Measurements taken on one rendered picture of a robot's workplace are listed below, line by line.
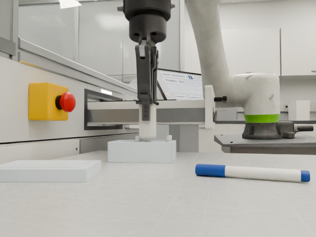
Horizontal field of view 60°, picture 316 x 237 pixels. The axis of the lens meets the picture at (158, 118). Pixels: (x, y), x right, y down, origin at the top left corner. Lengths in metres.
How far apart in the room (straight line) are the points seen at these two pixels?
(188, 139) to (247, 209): 1.53
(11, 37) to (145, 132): 0.29
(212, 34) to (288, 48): 3.47
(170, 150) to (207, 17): 0.61
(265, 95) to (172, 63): 1.57
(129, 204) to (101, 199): 0.03
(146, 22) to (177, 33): 2.07
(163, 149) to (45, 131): 0.26
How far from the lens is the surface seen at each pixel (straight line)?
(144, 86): 0.50
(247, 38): 4.36
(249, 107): 1.08
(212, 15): 1.02
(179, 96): 1.64
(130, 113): 0.73
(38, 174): 0.37
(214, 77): 1.08
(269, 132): 1.07
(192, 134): 1.78
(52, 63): 0.66
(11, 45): 0.56
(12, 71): 0.55
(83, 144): 0.76
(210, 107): 0.67
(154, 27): 0.54
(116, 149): 0.52
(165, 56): 2.56
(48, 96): 0.55
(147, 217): 0.22
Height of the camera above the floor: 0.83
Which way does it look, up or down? 2 degrees up
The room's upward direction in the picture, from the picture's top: straight up
